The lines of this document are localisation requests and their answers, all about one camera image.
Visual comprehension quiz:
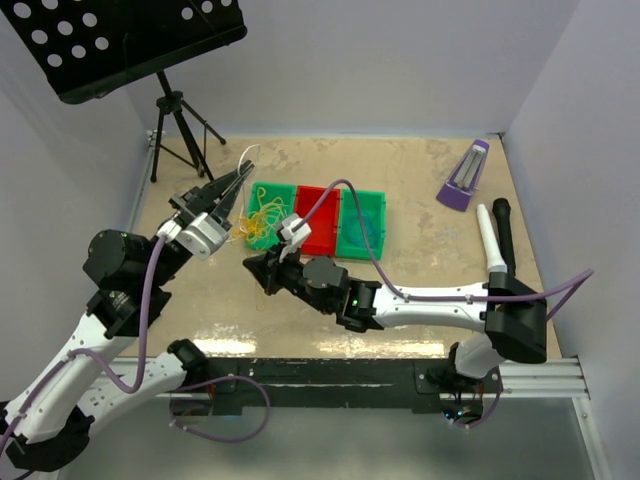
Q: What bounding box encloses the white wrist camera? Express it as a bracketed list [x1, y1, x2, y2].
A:
[157, 212, 230, 260]
[277, 213, 312, 263]

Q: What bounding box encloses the purple metronome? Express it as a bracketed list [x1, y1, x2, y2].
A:
[436, 139, 490, 212]

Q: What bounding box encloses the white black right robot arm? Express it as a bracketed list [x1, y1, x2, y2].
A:
[243, 251, 547, 393]

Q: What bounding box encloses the red plastic bin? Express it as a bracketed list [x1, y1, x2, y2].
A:
[294, 185, 341, 256]

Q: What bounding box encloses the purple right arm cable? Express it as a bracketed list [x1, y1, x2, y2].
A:
[294, 178, 596, 321]

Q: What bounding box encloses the left green plastic bin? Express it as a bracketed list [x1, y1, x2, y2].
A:
[240, 182, 297, 250]

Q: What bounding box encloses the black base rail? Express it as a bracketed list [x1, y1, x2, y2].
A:
[169, 357, 499, 415]

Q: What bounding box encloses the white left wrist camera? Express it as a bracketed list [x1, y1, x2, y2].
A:
[157, 212, 230, 260]

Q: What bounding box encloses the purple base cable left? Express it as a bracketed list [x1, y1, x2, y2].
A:
[168, 368, 271, 442]

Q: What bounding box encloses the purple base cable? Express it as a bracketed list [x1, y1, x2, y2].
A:
[168, 368, 271, 442]
[444, 374, 504, 430]

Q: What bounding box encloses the black microphone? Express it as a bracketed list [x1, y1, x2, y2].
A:
[492, 198, 516, 276]

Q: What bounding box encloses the green plastic bin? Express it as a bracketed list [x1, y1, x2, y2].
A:
[335, 188, 387, 260]
[240, 182, 297, 250]

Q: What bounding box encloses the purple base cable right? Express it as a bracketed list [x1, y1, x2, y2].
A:
[444, 374, 504, 430]

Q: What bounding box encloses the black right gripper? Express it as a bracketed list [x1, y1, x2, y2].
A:
[244, 241, 334, 316]

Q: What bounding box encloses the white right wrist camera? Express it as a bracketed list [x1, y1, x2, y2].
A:
[277, 213, 312, 263]

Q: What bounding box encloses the right green plastic bin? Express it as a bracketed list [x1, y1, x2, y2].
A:
[335, 188, 387, 260]

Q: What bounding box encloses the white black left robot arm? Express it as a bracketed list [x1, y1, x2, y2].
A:
[1, 160, 254, 476]

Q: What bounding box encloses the black music stand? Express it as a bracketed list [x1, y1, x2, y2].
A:
[1, 1, 247, 177]

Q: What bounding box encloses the white microphone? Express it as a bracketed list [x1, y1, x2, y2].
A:
[476, 204, 508, 273]

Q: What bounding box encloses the yellow wire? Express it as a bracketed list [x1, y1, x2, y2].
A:
[230, 186, 292, 311]

